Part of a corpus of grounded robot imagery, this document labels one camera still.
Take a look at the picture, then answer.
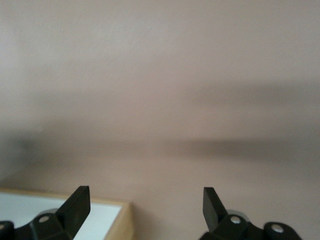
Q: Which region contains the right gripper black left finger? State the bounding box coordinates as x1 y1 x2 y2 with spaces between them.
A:
13 185 91 240

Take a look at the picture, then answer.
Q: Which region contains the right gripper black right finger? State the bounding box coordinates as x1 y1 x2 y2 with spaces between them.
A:
198 186 264 240

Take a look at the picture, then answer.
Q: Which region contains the wooden drawer with white front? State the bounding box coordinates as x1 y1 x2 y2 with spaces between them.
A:
0 192 125 240

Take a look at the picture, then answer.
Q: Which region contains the light wooden drawer cabinet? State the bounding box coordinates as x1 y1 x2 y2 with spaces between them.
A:
0 187 134 240

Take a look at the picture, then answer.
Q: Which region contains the brown table cover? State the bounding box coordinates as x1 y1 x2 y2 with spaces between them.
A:
0 0 320 240

